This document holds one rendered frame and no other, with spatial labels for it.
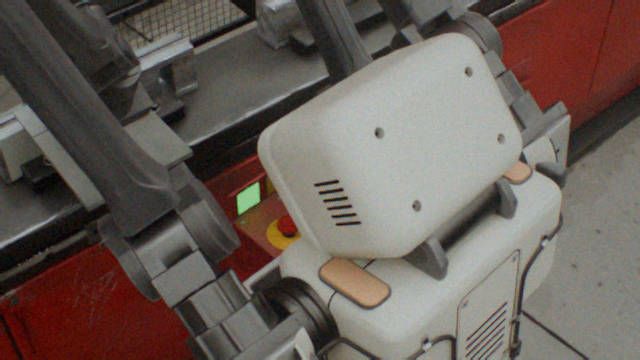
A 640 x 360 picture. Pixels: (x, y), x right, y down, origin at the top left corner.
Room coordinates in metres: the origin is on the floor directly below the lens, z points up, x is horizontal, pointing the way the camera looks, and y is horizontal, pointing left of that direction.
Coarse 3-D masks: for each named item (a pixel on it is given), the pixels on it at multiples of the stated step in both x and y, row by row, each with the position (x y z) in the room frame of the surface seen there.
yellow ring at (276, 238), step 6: (276, 222) 0.96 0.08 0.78; (270, 228) 0.95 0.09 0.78; (276, 228) 0.95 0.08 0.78; (270, 234) 0.94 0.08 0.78; (276, 234) 0.94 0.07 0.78; (282, 234) 0.94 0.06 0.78; (294, 234) 0.94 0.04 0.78; (300, 234) 0.94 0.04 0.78; (270, 240) 0.92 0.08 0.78; (276, 240) 0.92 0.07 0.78; (282, 240) 0.92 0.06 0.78; (288, 240) 0.92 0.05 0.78; (294, 240) 0.92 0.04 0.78; (276, 246) 0.91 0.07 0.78; (282, 246) 0.91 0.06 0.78
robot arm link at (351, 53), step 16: (304, 0) 1.00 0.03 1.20; (320, 0) 0.99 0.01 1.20; (336, 0) 1.00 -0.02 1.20; (304, 16) 1.01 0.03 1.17; (320, 16) 0.98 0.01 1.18; (336, 16) 0.99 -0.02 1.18; (320, 32) 0.98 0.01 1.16; (336, 32) 0.97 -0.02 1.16; (352, 32) 0.99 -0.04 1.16; (320, 48) 0.99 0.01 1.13; (336, 48) 0.96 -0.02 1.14; (352, 48) 0.97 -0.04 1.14; (336, 64) 0.96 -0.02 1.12; (352, 64) 0.95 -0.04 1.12; (368, 64) 0.96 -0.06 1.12; (336, 80) 0.95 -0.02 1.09
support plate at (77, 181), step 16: (16, 112) 0.99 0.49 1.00; (32, 112) 0.99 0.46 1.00; (32, 128) 0.95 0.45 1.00; (128, 128) 0.95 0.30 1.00; (144, 128) 0.95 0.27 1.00; (160, 128) 0.95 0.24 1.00; (48, 144) 0.92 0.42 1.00; (144, 144) 0.92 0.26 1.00; (160, 144) 0.92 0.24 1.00; (176, 144) 0.92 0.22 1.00; (48, 160) 0.89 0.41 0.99; (64, 160) 0.88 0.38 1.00; (160, 160) 0.88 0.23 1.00; (176, 160) 0.89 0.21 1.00; (64, 176) 0.85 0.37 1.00; (80, 176) 0.85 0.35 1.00; (80, 192) 0.82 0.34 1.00; (96, 192) 0.82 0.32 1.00
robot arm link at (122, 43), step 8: (80, 8) 0.91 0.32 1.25; (88, 8) 0.91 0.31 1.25; (96, 8) 0.93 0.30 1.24; (96, 16) 0.92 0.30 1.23; (104, 16) 0.93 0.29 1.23; (120, 40) 0.83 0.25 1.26; (128, 48) 0.84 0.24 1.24; (128, 56) 0.82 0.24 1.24; (136, 56) 0.85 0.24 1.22; (136, 64) 0.84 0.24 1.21; (104, 88) 0.83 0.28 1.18
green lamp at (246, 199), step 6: (252, 186) 1.00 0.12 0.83; (258, 186) 1.00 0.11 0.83; (246, 192) 0.99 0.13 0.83; (252, 192) 0.99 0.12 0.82; (258, 192) 1.00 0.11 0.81; (240, 198) 0.98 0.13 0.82; (246, 198) 0.98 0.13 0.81; (252, 198) 0.99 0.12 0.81; (258, 198) 1.00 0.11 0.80; (240, 204) 0.98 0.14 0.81; (246, 204) 0.98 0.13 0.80; (252, 204) 0.99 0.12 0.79; (240, 210) 0.97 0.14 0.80
